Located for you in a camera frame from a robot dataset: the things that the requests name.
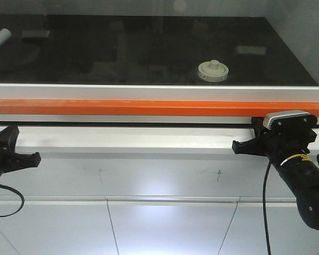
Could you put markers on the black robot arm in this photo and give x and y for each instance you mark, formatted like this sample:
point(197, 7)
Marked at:
point(301, 175)

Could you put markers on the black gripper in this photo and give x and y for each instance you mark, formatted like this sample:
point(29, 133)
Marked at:
point(275, 144)

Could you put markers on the fume hood sash orange handle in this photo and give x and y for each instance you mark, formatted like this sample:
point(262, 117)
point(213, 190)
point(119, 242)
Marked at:
point(146, 103)

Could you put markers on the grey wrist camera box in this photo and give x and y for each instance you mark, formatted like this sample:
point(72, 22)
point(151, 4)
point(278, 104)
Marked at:
point(289, 119)

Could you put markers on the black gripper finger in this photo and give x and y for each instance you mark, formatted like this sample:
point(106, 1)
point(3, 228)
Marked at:
point(8, 138)
point(14, 162)

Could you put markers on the glass jar with white lid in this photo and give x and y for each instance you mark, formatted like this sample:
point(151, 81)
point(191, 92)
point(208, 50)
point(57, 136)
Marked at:
point(213, 71)

